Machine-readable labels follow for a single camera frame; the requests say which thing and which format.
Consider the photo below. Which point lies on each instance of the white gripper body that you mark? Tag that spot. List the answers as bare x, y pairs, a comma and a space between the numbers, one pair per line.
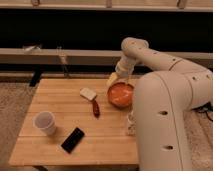
124, 67

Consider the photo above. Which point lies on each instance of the grey wall rail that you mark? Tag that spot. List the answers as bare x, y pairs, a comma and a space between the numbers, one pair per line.
59, 56

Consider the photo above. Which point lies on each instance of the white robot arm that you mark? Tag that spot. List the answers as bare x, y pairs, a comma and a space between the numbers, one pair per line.
174, 86

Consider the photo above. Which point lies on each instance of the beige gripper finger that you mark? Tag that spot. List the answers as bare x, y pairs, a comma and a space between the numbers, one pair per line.
127, 80
112, 79

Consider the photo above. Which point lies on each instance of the red chili pepper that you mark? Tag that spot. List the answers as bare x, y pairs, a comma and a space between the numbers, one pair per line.
96, 110

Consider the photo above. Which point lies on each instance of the small patterned jar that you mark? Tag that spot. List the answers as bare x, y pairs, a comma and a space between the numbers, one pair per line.
130, 124

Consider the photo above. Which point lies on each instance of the wooden table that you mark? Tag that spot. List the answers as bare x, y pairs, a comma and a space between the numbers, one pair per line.
105, 141

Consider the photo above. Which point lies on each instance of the orange bowl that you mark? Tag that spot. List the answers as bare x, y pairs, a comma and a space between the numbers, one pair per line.
120, 94

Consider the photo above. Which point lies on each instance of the black smartphone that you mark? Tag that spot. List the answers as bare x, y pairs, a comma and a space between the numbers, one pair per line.
72, 140

